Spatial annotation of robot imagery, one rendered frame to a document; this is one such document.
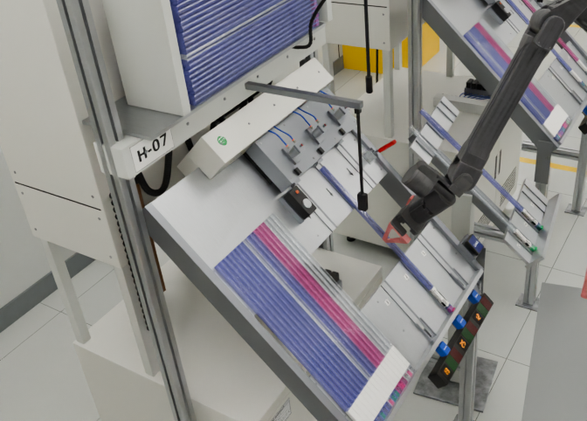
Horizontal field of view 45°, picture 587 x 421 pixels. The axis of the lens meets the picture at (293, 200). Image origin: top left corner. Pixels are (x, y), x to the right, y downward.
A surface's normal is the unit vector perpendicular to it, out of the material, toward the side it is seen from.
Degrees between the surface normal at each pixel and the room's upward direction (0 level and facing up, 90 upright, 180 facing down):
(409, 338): 44
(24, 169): 90
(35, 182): 90
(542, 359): 0
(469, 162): 75
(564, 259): 0
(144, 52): 90
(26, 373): 0
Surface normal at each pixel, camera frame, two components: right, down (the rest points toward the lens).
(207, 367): -0.10, -0.84
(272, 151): 0.51, -0.44
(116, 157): -0.54, 0.50
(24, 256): 0.84, 0.22
